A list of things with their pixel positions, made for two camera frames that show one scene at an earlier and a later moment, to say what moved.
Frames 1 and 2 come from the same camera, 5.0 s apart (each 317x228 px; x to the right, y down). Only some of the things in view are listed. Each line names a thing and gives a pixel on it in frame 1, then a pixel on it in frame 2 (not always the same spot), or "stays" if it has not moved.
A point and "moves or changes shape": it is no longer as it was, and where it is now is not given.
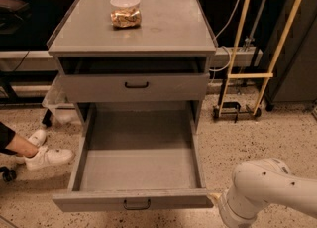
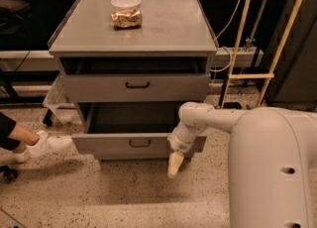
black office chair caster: x=8 y=174 stays
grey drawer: x=138 y=156 moves or changes shape
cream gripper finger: x=215 y=196 → x=174 y=162
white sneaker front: x=46 y=158 → x=49 y=146
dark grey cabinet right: x=294 y=78 stays
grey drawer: x=136 y=87 stays
